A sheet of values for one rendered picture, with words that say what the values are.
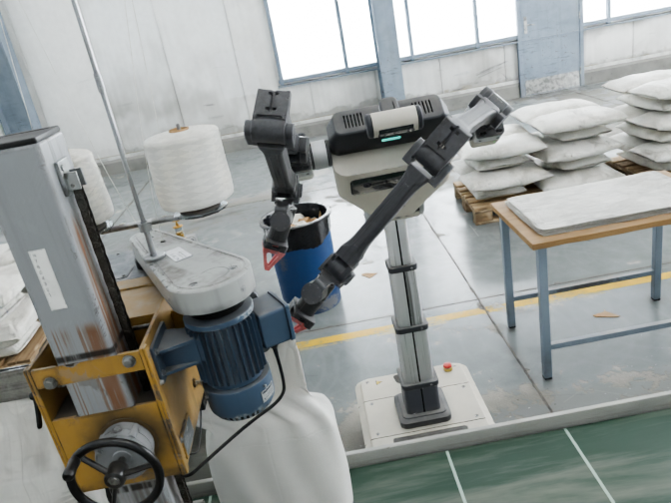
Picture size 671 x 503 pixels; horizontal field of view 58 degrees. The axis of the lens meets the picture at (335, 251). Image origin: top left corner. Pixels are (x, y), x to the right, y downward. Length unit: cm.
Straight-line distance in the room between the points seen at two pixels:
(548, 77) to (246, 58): 463
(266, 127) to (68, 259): 50
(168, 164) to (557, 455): 158
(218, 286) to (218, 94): 849
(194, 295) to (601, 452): 152
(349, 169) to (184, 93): 789
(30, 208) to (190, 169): 31
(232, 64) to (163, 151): 829
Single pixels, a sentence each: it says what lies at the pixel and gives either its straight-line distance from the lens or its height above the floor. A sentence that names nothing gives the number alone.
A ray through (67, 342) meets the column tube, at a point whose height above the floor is 138.
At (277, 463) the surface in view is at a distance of 186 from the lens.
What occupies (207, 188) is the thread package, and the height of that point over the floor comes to 157.
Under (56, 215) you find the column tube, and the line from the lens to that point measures 116.
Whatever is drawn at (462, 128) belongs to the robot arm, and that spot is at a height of 155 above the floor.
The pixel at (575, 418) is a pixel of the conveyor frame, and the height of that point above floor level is 39.
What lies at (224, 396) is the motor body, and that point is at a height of 116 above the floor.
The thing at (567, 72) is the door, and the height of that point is 25.
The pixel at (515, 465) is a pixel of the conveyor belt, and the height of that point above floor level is 38.
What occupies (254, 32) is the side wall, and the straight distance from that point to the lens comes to 950.
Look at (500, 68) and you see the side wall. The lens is 1005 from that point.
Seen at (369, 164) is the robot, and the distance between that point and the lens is 190.
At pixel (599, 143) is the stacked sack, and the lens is 530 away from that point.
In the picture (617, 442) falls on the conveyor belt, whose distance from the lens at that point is 231.
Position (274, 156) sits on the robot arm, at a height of 157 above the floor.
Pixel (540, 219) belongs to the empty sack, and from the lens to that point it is 300.
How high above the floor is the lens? 188
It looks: 22 degrees down
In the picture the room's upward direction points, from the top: 11 degrees counter-clockwise
